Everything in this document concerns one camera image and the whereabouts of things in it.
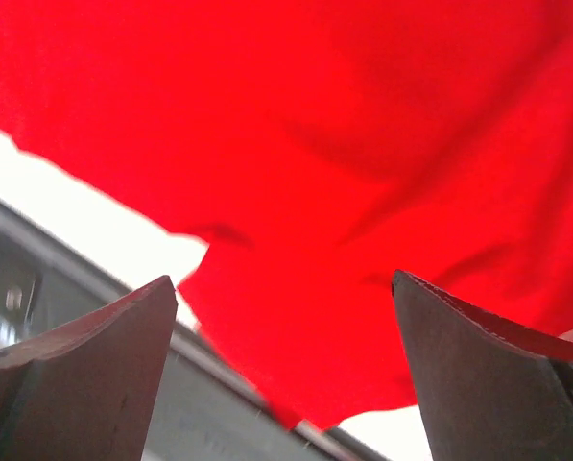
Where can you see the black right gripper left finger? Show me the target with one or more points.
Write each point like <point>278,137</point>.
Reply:
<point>86,390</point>

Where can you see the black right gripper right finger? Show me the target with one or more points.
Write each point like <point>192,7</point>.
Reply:
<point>487,388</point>

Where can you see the red t-shirt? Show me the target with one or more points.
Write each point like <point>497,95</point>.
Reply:
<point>317,147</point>

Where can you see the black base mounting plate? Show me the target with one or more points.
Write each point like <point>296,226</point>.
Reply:
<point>203,409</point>

